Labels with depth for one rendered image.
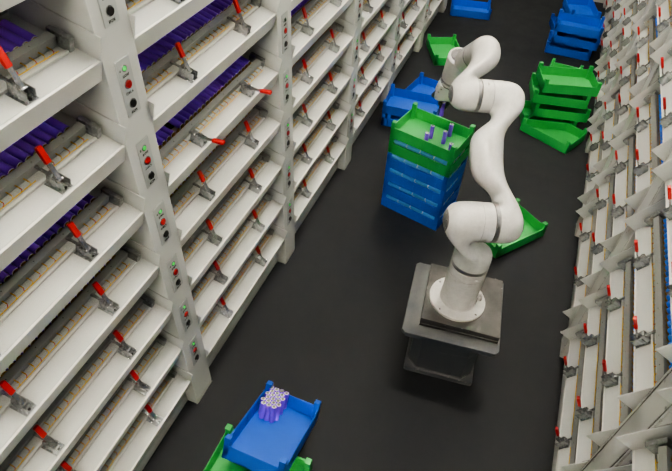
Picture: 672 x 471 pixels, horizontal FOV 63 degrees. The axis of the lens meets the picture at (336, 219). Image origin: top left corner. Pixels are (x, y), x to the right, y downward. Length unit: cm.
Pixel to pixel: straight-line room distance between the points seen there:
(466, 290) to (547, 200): 122
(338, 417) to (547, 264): 118
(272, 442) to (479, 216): 96
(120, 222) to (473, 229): 95
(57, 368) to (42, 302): 19
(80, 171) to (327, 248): 148
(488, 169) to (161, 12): 98
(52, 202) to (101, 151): 16
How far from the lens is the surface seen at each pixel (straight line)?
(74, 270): 126
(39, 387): 135
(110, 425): 169
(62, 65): 111
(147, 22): 124
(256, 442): 190
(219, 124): 157
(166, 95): 135
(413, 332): 188
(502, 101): 176
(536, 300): 247
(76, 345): 138
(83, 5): 109
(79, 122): 123
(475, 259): 173
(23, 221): 111
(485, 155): 169
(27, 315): 121
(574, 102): 338
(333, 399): 205
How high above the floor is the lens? 181
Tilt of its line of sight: 44 degrees down
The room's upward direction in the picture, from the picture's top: 3 degrees clockwise
